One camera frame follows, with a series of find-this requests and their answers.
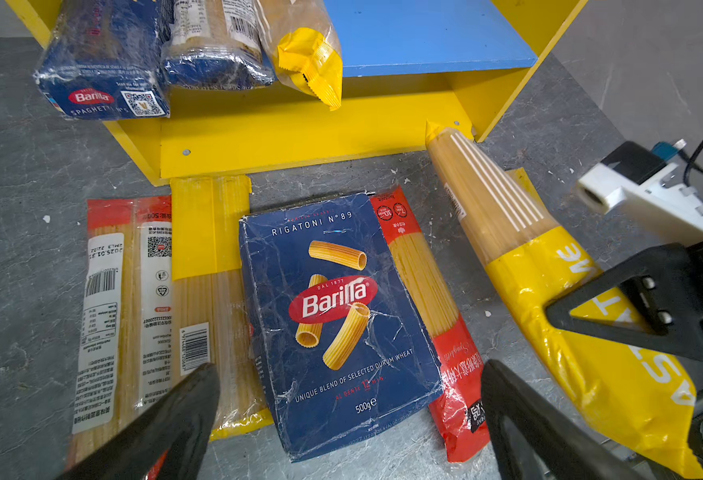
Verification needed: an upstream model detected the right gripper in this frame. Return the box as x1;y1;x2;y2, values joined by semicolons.
545;241;703;360

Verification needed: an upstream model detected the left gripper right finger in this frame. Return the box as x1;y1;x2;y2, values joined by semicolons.
481;360;641;479

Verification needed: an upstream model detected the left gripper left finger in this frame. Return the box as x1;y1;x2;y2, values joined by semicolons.
59;363;220;479

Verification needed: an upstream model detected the yellow Pastatime spaghetti bag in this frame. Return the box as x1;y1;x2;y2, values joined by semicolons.
425;123;703;479

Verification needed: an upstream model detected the blue Barilla spaghetti box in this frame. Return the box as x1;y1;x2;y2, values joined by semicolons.
33;0;173;121

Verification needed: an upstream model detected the clear spaghetti bag white label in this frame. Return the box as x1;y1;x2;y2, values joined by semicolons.
162;0;276;91

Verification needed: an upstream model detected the yellow short spaghetti bag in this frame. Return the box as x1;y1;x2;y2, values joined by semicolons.
254;0;343;111

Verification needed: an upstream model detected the yellow shelf unit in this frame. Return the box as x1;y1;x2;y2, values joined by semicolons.
11;1;583;186

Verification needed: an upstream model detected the red spaghetti bag centre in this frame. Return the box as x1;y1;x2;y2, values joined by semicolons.
371;186;489;463

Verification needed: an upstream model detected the red spaghetti bag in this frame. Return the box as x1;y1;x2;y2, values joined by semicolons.
68;196;171;466
371;186;489;463

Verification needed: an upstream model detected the red spaghetti bag left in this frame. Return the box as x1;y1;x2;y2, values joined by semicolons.
68;196;171;466

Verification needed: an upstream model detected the blue Barilla rigatoni box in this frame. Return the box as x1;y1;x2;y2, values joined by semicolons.
239;193;443;462

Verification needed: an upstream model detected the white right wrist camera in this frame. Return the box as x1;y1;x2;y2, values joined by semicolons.
577;139;703;246

